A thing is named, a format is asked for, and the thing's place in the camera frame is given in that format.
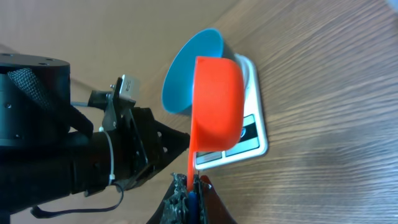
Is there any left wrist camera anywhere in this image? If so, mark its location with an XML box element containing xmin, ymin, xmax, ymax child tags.
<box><xmin>118</xmin><ymin>74</ymin><xmax>140</xmax><ymax>101</ymax></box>

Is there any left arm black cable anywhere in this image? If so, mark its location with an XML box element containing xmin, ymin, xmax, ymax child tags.
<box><xmin>30</xmin><ymin>101</ymin><xmax>125</xmax><ymax>219</ymax></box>

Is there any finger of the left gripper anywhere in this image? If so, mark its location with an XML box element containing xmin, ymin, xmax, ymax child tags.
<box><xmin>154</xmin><ymin>121</ymin><xmax>190</xmax><ymax>174</ymax></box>

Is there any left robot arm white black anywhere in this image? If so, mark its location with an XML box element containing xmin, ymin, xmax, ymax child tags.
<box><xmin>1</xmin><ymin>54</ymin><xmax>190</xmax><ymax>218</ymax></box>

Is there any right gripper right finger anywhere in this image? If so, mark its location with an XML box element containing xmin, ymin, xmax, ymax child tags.
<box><xmin>199</xmin><ymin>175</ymin><xmax>237</xmax><ymax>224</ymax></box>

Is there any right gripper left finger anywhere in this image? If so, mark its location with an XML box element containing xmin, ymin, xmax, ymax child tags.
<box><xmin>147</xmin><ymin>173</ymin><xmax>189</xmax><ymax>224</ymax></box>

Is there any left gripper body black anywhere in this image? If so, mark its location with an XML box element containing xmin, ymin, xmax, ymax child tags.
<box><xmin>102</xmin><ymin>108</ymin><xmax>165</xmax><ymax>190</ymax></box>

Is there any orange measuring scoop blue handle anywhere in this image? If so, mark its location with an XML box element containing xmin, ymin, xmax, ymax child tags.
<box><xmin>187</xmin><ymin>56</ymin><xmax>244</xmax><ymax>223</ymax></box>

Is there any blue bowl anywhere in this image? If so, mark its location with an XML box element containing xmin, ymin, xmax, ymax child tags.
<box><xmin>162</xmin><ymin>28</ymin><xmax>237</xmax><ymax>115</ymax></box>

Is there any white digital kitchen scale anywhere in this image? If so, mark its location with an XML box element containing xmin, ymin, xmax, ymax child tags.
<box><xmin>195</xmin><ymin>54</ymin><xmax>268</xmax><ymax>170</ymax></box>

